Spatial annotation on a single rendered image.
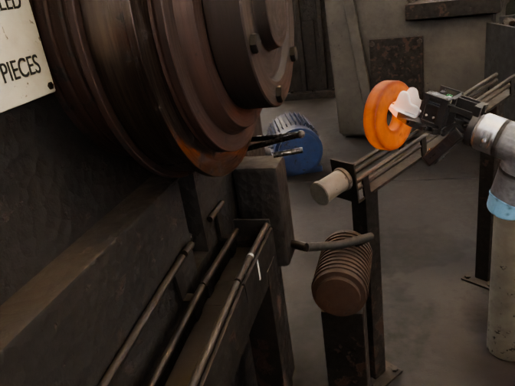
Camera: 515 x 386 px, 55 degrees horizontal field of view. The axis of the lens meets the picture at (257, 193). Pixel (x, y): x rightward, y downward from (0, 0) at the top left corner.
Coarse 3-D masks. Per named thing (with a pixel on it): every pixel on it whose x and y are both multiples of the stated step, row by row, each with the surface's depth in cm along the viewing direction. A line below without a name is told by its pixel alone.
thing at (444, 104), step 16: (432, 96) 100; (448, 96) 101; (464, 96) 101; (432, 112) 102; (448, 112) 101; (464, 112) 99; (480, 112) 97; (432, 128) 103; (448, 128) 102; (464, 128) 100
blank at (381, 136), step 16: (384, 80) 111; (368, 96) 109; (384, 96) 108; (368, 112) 108; (384, 112) 109; (368, 128) 109; (384, 128) 110; (400, 128) 114; (384, 144) 111; (400, 144) 115
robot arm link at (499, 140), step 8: (504, 128) 94; (512, 128) 93; (496, 136) 94; (504, 136) 93; (512, 136) 93; (496, 144) 95; (504, 144) 93; (512, 144) 93; (496, 152) 96; (504, 152) 94; (512, 152) 93; (504, 160) 96; (512, 160) 94; (504, 168) 96; (512, 168) 94
